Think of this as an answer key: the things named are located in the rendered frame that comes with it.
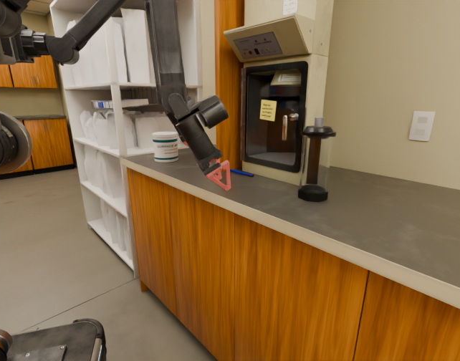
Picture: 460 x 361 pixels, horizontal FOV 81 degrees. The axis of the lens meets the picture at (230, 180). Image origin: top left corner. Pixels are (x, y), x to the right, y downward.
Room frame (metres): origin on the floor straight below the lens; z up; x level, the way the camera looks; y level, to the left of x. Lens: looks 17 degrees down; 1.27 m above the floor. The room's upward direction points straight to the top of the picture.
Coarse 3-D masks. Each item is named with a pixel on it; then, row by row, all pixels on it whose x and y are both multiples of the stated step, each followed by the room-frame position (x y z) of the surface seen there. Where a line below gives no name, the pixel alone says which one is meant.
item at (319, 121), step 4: (316, 120) 0.86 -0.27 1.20; (320, 120) 0.86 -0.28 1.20; (316, 124) 0.86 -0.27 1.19; (320, 124) 0.86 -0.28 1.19; (308, 128) 0.85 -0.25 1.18; (312, 128) 0.84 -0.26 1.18; (316, 128) 0.84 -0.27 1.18; (320, 128) 0.83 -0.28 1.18; (324, 128) 0.83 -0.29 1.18; (328, 128) 0.84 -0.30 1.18; (312, 132) 0.83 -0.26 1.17; (316, 132) 0.83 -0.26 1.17; (320, 132) 0.82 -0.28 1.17; (324, 132) 0.82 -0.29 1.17; (328, 132) 0.83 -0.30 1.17
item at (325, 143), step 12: (312, 144) 0.83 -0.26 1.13; (324, 144) 0.82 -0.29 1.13; (312, 156) 0.83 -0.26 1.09; (324, 156) 0.82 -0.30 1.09; (300, 168) 0.88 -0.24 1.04; (312, 168) 0.83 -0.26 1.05; (324, 168) 0.83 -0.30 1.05; (300, 180) 0.86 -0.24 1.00; (312, 180) 0.83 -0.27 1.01; (324, 180) 0.83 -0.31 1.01; (312, 192) 0.83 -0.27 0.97; (324, 192) 0.83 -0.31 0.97
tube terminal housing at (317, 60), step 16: (256, 0) 1.17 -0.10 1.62; (272, 0) 1.11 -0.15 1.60; (304, 0) 1.02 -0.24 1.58; (320, 0) 1.00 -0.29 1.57; (256, 16) 1.17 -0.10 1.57; (272, 16) 1.11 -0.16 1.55; (320, 16) 1.01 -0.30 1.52; (320, 32) 1.01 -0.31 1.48; (320, 48) 1.02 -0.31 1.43; (256, 64) 1.17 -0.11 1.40; (320, 64) 1.03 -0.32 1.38; (320, 80) 1.03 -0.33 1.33; (320, 96) 1.04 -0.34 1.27; (320, 112) 1.05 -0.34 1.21; (304, 128) 0.99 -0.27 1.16; (272, 176) 1.09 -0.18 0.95; (288, 176) 1.03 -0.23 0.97
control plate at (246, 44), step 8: (272, 32) 0.99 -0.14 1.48; (240, 40) 1.11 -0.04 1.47; (248, 40) 1.08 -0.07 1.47; (272, 40) 1.02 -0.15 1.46; (240, 48) 1.14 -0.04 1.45; (248, 48) 1.11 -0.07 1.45; (256, 48) 1.09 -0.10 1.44; (264, 48) 1.06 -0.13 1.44; (280, 48) 1.02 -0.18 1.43; (248, 56) 1.14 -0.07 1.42; (256, 56) 1.12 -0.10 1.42; (264, 56) 1.09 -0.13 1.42
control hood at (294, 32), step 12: (252, 24) 1.03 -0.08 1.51; (264, 24) 0.99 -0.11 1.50; (276, 24) 0.96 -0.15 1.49; (288, 24) 0.94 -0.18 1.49; (300, 24) 0.93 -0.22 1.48; (312, 24) 0.98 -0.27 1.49; (228, 36) 1.13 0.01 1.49; (240, 36) 1.09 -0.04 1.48; (276, 36) 1.00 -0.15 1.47; (288, 36) 0.97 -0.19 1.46; (300, 36) 0.94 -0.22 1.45; (312, 36) 0.98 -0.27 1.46; (288, 48) 1.00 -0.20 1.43; (300, 48) 0.97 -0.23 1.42; (240, 60) 1.19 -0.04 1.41; (252, 60) 1.16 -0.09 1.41
